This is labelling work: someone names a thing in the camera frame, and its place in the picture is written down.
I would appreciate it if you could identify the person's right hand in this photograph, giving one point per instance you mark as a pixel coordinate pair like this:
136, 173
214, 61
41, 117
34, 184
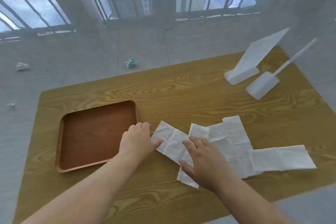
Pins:
210, 164

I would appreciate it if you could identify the person's left hand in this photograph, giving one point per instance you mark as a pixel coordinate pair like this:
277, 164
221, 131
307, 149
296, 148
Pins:
136, 141

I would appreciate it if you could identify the person's left thumb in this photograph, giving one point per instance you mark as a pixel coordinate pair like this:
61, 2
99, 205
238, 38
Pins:
157, 144

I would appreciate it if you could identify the person's right thumb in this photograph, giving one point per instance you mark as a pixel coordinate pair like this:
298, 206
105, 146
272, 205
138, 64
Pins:
187, 166

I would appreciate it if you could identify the white paper napkin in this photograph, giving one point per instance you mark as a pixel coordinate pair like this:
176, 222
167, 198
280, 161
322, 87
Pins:
172, 143

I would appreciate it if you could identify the person's left forearm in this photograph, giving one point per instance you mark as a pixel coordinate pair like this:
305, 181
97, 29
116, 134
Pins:
84, 192

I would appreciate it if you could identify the person's right forearm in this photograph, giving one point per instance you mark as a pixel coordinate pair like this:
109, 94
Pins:
249, 202

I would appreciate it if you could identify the small square white napkin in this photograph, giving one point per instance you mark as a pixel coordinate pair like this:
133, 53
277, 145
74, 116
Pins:
199, 130

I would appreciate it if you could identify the wide unfolded white napkin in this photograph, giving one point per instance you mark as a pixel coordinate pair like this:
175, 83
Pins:
236, 158

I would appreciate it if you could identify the narrow strip white napkin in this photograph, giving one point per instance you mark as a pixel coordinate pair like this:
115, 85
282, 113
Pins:
236, 132

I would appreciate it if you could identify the brown wooden tray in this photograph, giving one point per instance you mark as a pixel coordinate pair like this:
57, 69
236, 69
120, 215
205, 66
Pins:
94, 136

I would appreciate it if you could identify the crumpled teal paper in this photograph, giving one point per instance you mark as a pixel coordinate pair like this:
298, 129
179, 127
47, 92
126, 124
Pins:
132, 63

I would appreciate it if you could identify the long rectangular white napkin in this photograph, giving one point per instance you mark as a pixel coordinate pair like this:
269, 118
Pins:
283, 158

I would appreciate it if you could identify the white stand with thin rod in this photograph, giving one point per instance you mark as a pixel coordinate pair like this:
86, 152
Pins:
262, 84

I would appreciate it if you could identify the white stand with card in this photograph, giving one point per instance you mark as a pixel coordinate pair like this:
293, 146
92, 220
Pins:
252, 58

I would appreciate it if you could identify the tiny crumpled white paper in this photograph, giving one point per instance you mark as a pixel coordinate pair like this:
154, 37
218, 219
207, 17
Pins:
11, 106

